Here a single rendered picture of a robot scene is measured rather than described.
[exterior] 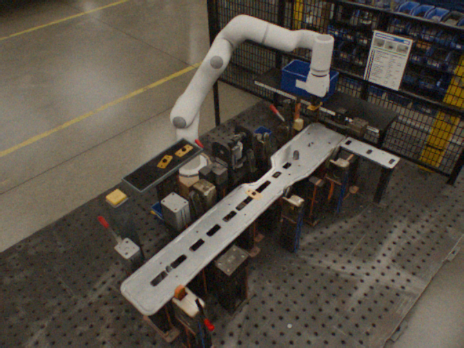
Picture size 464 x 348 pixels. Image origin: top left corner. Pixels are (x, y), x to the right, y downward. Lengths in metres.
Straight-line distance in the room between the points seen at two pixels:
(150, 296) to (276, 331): 0.57
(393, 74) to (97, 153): 2.67
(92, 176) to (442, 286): 2.85
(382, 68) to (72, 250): 1.91
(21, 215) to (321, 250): 2.43
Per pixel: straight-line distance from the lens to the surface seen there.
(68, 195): 3.50
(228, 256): 1.53
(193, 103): 1.92
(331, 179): 1.99
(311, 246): 1.99
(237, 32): 1.73
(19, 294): 2.09
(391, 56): 2.29
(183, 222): 1.66
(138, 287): 1.54
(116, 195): 1.64
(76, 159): 3.85
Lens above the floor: 2.28
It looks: 43 degrees down
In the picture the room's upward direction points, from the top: 2 degrees counter-clockwise
